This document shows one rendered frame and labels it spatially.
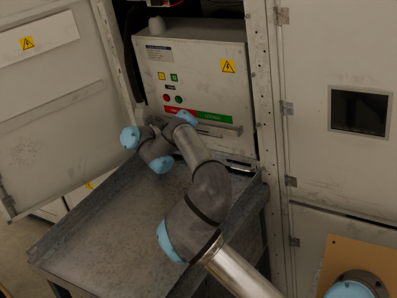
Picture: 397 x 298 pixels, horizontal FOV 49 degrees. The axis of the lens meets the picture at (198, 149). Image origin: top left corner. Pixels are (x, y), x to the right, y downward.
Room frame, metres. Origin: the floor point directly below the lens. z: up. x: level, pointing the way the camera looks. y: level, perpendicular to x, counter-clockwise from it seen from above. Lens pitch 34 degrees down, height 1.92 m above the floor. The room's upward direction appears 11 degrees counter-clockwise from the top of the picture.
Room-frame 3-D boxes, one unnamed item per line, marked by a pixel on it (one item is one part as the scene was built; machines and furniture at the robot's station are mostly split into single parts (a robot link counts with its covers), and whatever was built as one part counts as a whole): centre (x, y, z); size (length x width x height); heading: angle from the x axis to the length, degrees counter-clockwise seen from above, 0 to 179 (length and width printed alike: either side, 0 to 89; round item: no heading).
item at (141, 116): (1.58, 0.19, 1.04); 0.08 x 0.05 x 0.17; 142
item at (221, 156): (1.52, -0.03, 0.89); 0.54 x 0.05 x 0.06; 52
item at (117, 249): (1.20, 0.22, 0.82); 0.68 x 0.62 x 0.06; 142
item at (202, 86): (1.50, -0.02, 1.15); 0.48 x 0.01 x 0.48; 52
